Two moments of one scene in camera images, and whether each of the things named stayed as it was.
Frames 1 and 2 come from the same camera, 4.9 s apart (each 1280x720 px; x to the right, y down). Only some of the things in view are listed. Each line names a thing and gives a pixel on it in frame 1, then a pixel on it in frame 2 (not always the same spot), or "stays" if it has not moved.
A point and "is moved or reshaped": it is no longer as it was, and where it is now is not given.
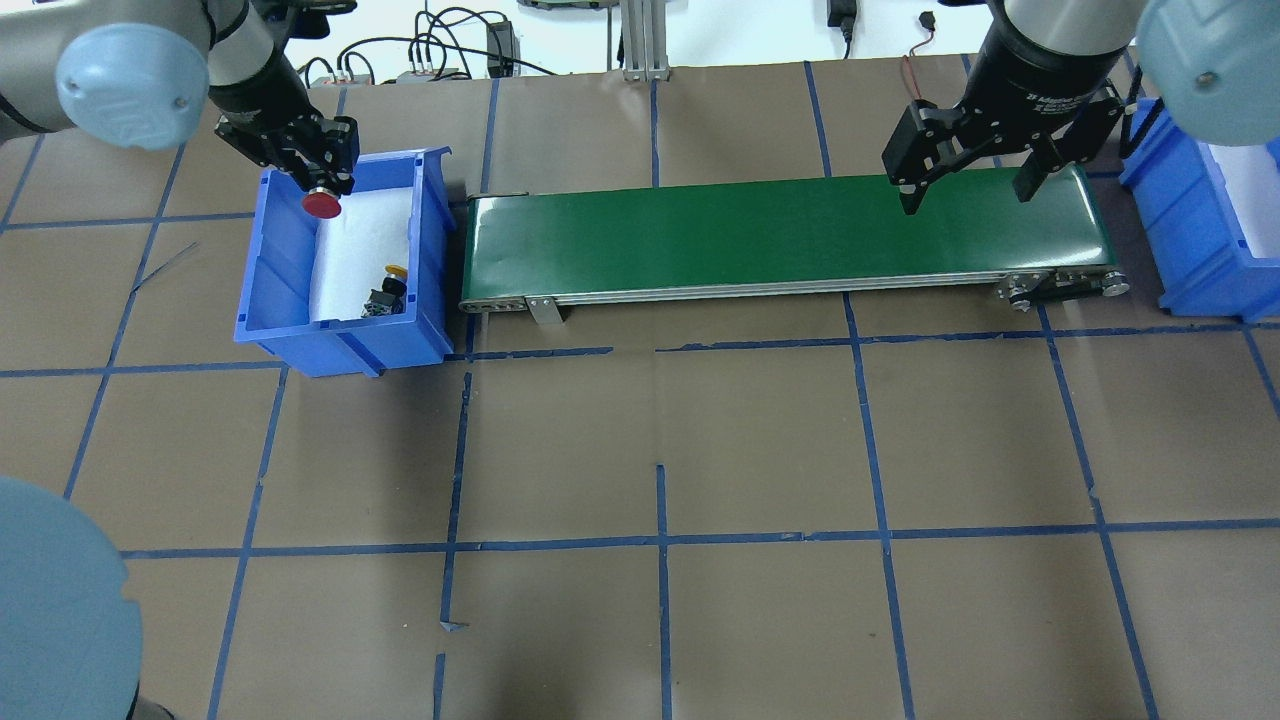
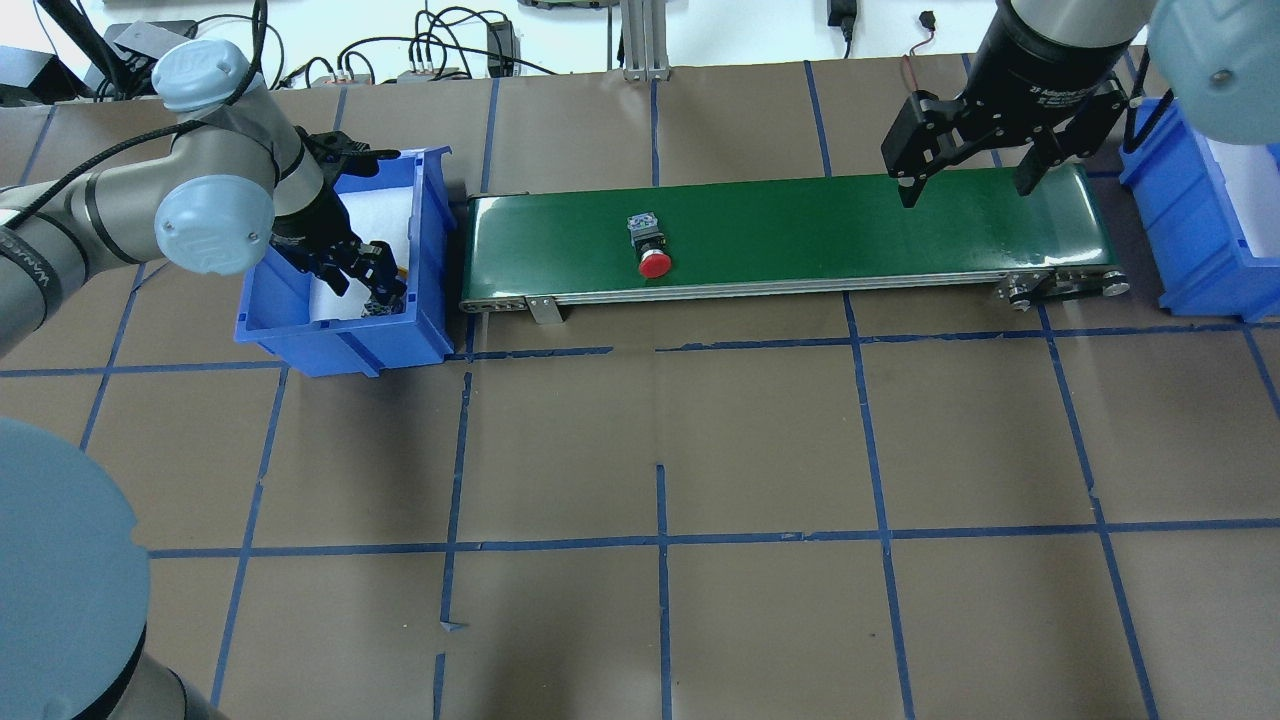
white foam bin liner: x=354 y=247 stays
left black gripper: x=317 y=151 to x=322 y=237
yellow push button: x=390 y=300 stays
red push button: x=322 y=203 is moved or reshaped
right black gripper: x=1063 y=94 stays
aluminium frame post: x=644 y=24 stays
